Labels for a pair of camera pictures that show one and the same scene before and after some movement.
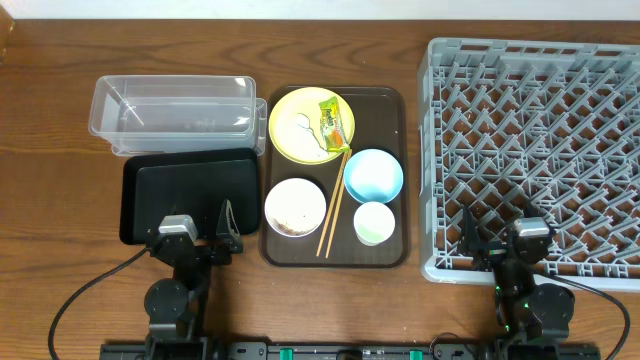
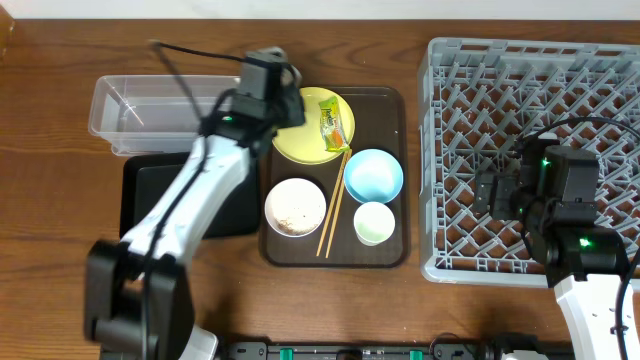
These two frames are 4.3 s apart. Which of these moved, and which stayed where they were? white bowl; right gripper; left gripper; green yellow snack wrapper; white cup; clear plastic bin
Moved: right gripper; left gripper
Stayed: white bowl; green yellow snack wrapper; white cup; clear plastic bin
